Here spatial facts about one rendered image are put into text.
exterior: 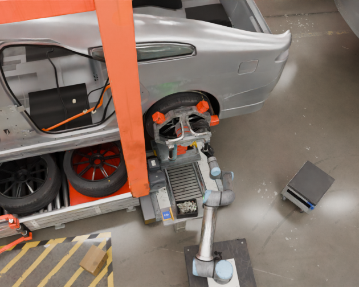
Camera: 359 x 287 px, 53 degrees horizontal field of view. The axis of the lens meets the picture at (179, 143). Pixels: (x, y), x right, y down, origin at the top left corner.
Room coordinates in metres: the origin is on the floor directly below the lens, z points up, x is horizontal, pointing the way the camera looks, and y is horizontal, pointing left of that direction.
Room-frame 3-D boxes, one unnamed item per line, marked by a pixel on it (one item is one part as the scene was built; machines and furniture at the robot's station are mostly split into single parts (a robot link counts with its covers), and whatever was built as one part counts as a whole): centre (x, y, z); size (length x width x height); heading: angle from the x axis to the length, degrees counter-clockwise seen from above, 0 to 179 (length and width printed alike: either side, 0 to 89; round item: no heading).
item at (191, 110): (1.90, -0.01, 0.85); 0.54 x 0.07 x 0.54; 108
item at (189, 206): (1.22, -0.11, 0.51); 0.20 x 0.14 x 0.13; 100
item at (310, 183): (1.67, -1.41, 0.17); 0.43 x 0.36 x 0.34; 141
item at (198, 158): (2.06, 0.04, 0.13); 0.50 x 0.36 x 0.10; 108
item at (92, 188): (1.69, 0.82, 0.39); 0.66 x 0.66 x 0.24
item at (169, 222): (1.21, -0.09, 0.44); 0.43 x 0.17 x 0.03; 108
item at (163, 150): (2.06, 0.04, 0.32); 0.40 x 0.30 x 0.28; 108
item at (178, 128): (1.83, -0.04, 0.85); 0.21 x 0.14 x 0.14; 18
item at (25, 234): (0.99, 1.45, 0.30); 0.09 x 0.05 x 0.50; 108
